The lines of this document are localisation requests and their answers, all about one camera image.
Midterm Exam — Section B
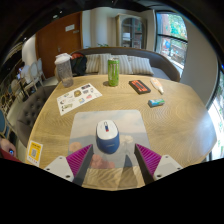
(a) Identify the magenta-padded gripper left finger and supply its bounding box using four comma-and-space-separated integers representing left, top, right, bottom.
43, 143, 95, 187

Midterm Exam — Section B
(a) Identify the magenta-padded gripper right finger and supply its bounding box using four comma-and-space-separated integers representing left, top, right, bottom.
134, 143, 184, 185

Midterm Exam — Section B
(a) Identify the white and blue computer mouse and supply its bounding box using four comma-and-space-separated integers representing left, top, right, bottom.
95, 119, 121, 155

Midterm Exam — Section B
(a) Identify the landscape print mouse pad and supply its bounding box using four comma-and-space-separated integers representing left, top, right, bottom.
68, 109, 151, 170

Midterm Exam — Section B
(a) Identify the yellow code sticker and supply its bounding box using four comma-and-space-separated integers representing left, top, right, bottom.
25, 140, 44, 168

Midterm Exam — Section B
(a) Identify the small teal packet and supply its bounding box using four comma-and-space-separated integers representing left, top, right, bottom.
147, 98, 166, 108

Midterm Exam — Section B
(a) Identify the grey tufted chair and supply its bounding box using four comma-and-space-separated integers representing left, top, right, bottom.
15, 84, 58, 148

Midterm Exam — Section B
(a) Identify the person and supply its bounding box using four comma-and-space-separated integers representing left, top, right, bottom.
0, 138, 22, 163

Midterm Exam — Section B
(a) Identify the white sticker sheet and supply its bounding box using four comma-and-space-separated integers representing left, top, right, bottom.
56, 83, 103, 117

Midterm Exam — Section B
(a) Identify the large black-framed window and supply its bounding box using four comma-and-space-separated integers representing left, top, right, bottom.
206, 69, 224, 161

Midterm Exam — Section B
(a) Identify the blue upholstered chair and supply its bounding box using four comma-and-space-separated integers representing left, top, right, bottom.
0, 108, 11, 139

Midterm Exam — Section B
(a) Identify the black box with red print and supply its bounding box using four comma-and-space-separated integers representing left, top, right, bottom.
128, 79, 152, 95

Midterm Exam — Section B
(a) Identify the cream squeeze tube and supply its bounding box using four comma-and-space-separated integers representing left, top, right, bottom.
149, 77, 165, 96

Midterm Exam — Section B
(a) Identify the clear shaker bottle white lid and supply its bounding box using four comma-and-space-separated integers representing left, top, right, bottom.
54, 53, 74, 88

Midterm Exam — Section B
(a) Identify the group of white chairs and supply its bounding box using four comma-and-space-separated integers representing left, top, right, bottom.
19, 58, 46, 91

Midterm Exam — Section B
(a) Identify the striped cushion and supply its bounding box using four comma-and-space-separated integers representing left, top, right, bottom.
98, 53, 134, 75
84, 54, 101, 74
128, 55, 155, 76

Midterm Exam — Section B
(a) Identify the grey curved sofa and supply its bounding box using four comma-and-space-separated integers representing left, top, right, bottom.
53, 46, 182, 84

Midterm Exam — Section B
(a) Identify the black backpack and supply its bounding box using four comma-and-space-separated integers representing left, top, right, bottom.
69, 52, 88, 77

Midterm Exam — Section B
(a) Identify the green drink can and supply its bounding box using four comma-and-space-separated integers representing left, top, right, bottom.
107, 57, 121, 88

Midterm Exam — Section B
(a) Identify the brown wooden door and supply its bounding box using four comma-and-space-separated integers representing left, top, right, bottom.
35, 12, 84, 79

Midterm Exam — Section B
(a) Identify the glass-door wooden cabinet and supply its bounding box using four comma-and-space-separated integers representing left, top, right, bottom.
115, 13, 148, 50

